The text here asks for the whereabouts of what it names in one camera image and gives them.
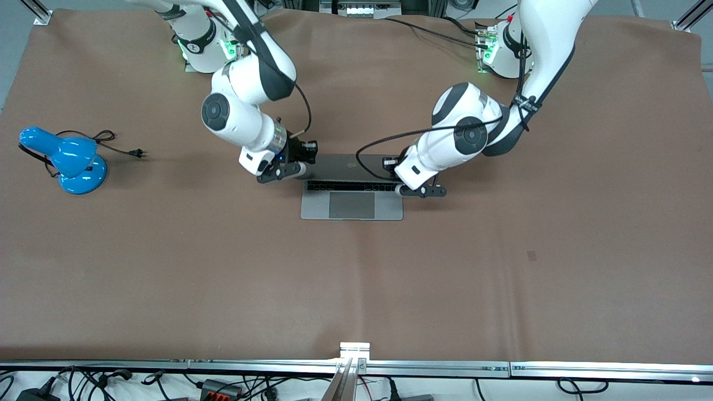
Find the aluminium frame profile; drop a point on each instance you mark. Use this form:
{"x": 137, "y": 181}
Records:
{"x": 40, "y": 14}
{"x": 690, "y": 16}

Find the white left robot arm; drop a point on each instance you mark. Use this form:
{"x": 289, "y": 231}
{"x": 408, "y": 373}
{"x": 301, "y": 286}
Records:
{"x": 546, "y": 50}

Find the black power adapter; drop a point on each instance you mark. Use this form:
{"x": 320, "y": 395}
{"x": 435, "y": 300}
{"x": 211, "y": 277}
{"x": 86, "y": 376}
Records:
{"x": 36, "y": 395}

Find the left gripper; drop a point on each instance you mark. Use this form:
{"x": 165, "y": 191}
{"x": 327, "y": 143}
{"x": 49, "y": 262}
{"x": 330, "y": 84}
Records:
{"x": 390, "y": 163}

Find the shiny metal bracket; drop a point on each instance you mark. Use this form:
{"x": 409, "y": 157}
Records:
{"x": 355, "y": 350}

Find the blue desk lamp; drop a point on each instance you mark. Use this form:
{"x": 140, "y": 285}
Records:
{"x": 83, "y": 179}

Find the brown table mat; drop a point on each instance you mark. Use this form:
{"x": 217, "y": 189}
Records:
{"x": 356, "y": 289}

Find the black plug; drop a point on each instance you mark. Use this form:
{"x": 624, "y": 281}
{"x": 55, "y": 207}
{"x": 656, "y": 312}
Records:
{"x": 392, "y": 392}

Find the aluminium camera pole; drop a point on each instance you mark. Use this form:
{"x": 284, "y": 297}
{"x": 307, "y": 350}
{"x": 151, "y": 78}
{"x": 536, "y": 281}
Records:
{"x": 342, "y": 384}

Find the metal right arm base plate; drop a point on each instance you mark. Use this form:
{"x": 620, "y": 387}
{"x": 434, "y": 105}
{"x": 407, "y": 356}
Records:
{"x": 240, "y": 47}

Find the aluminium table edge rail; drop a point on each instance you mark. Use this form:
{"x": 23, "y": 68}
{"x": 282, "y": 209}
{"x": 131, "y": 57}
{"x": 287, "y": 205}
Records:
{"x": 557, "y": 370}

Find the black orange connector box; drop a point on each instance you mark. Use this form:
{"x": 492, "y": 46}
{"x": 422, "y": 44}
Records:
{"x": 221, "y": 387}

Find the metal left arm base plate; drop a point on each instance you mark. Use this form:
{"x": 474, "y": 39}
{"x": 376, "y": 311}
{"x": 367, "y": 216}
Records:
{"x": 480, "y": 53}

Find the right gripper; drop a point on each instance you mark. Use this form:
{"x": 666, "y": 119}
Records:
{"x": 299, "y": 151}

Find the grey aluminium laptop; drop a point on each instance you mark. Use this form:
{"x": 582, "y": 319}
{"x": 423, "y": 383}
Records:
{"x": 352, "y": 207}

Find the silver electronics box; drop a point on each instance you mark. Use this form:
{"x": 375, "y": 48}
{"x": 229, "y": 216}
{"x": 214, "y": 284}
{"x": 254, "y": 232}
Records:
{"x": 361, "y": 8}

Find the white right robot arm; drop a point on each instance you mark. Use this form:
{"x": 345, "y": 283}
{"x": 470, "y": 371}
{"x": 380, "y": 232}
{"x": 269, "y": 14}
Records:
{"x": 245, "y": 78}

